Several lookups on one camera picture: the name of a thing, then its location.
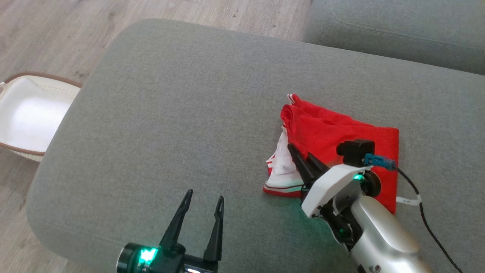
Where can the right camera blue connector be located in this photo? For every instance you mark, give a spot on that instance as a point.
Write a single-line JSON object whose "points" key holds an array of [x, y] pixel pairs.
{"points": [[379, 161]]}

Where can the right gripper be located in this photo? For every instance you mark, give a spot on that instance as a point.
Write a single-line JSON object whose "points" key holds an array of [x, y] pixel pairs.
{"points": [[329, 185]]}

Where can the grey sofa seat cushion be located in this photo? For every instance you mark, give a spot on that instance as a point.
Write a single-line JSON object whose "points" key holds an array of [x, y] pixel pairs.
{"points": [[398, 22]]}

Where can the red and white striped jersey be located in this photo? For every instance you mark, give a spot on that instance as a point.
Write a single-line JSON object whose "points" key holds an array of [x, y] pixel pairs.
{"points": [[333, 129]]}

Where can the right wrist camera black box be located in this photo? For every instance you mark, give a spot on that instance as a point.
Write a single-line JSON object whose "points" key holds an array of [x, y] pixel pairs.
{"points": [[356, 151]]}

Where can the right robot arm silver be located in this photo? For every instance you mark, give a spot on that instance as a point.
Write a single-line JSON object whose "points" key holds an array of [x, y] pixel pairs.
{"points": [[379, 235]]}

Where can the white laundry basket brown rim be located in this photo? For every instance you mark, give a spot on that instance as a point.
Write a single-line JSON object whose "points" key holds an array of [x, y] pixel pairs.
{"points": [[34, 113]]}

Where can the grey sofa ottoman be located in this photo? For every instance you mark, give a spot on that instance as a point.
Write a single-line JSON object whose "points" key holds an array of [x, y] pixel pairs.
{"points": [[189, 113]]}

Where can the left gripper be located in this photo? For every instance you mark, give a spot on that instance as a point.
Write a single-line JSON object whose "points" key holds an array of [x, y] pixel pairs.
{"points": [[166, 263]]}

